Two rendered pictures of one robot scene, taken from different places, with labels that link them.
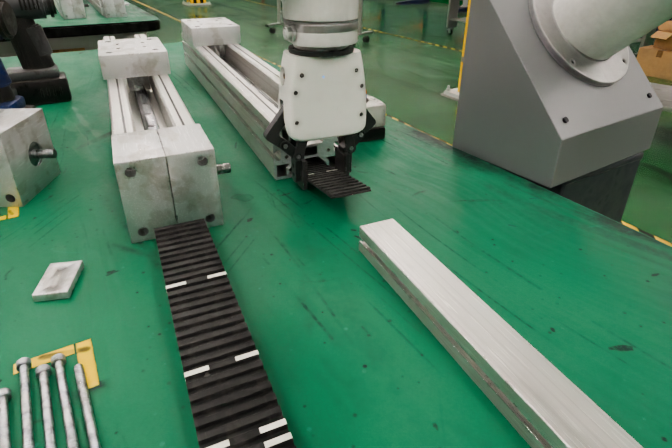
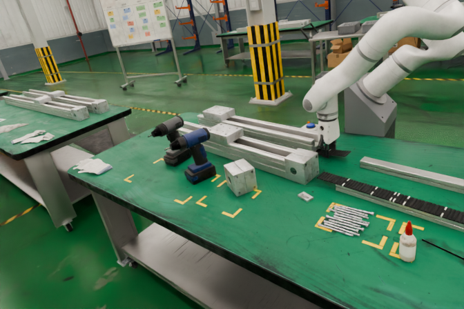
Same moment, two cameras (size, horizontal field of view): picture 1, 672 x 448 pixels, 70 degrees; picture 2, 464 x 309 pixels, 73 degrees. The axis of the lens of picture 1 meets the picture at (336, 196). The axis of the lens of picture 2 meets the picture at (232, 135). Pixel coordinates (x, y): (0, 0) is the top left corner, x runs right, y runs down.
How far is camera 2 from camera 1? 0.96 m
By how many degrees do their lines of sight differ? 15
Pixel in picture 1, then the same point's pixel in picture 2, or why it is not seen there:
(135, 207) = (306, 174)
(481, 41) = (350, 101)
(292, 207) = (329, 163)
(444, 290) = (394, 166)
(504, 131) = (364, 124)
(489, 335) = (411, 170)
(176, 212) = (312, 172)
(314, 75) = (331, 125)
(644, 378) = (438, 169)
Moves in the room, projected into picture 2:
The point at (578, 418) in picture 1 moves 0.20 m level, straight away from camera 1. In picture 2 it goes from (436, 176) to (422, 149)
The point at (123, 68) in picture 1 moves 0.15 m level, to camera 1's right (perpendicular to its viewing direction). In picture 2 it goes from (232, 138) to (261, 130)
